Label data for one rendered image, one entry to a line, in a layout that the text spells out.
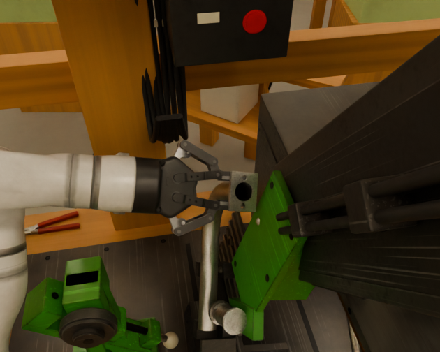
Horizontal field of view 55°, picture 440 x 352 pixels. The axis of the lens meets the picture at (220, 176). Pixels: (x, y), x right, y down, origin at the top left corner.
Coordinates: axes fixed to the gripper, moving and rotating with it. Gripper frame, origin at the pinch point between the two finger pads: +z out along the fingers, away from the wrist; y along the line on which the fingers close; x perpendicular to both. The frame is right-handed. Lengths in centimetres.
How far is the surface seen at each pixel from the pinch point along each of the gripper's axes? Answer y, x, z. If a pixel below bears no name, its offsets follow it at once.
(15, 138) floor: 22, 233, -64
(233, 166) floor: 13, 173, 62
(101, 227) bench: -11, 46, -16
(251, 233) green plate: -6.1, 0.9, 3.9
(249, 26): 22.8, -3.3, -0.1
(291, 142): 8.1, 2.0, 10.2
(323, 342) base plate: -26.9, 10.8, 23.8
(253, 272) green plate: -11.6, -0.8, 3.9
